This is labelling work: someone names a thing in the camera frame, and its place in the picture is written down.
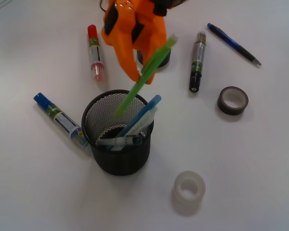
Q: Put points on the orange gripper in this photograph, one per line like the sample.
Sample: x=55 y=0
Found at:
x=133 y=24

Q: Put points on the green mechanical pencil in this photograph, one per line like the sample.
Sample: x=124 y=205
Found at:
x=146 y=73

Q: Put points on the light blue pen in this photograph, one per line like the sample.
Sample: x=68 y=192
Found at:
x=152 y=103

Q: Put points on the white clear pen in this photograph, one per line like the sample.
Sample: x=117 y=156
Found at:
x=144 y=122

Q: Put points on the silver pen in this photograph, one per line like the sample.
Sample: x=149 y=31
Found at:
x=120 y=142

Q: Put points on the black mesh pen holder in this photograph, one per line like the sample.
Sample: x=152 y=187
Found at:
x=98 y=123

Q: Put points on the dark blue ballpoint pen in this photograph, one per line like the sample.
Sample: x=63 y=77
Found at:
x=224 y=37

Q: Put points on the red cap marker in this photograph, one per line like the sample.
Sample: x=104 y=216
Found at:
x=97 y=66

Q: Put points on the large black tape roll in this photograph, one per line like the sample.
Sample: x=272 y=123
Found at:
x=139 y=56

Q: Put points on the black cap marker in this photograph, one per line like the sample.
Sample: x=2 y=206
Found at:
x=197 y=61

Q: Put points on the blue cap marker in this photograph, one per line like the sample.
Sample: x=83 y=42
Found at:
x=69 y=127

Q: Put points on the small brown tape roll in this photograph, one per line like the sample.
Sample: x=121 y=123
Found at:
x=232 y=101

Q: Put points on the clear tape roll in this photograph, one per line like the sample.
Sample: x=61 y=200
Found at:
x=187 y=193

